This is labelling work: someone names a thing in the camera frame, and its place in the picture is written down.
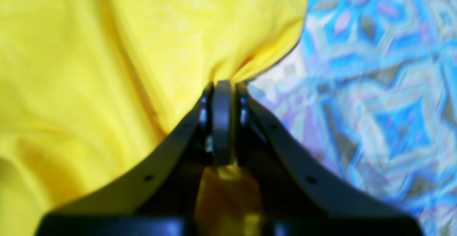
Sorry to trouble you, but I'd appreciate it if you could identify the yellow T-shirt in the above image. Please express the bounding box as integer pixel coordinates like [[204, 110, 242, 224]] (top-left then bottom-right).
[[1, 0, 307, 236]]

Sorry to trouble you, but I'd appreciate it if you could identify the patterned blue tablecloth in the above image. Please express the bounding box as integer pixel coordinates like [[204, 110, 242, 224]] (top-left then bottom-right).
[[248, 0, 457, 236]]

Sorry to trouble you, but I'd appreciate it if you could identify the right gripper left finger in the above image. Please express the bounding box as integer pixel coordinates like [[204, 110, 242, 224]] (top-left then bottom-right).
[[36, 80, 232, 236]]

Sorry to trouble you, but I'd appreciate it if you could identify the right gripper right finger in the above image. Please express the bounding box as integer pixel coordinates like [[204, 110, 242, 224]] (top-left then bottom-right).
[[235, 83, 423, 236]]

